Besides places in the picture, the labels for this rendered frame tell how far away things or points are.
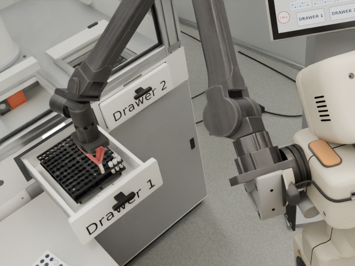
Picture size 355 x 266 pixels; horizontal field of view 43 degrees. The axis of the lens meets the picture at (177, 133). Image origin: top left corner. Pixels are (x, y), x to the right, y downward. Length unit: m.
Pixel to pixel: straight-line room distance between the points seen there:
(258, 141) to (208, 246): 1.37
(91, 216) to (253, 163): 0.55
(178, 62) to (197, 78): 1.37
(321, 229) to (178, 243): 1.16
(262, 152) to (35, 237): 0.83
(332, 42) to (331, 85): 1.04
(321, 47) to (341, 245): 0.93
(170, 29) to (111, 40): 0.53
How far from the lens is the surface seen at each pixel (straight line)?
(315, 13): 1.64
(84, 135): 1.21
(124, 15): 1.07
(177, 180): 2.01
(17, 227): 1.51
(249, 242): 2.18
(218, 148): 2.55
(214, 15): 0.92
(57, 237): 1.43
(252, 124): 0.86
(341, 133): 0.79
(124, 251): 2.06
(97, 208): 1.24
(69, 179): 1.36
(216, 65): 0.90
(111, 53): 1.10
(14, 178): 1.50
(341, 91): 0.78
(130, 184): 1.27
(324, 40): 1.80
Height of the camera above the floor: 1.86
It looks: 44 degrees down
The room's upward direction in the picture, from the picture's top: 12 degrees counter-clockwise
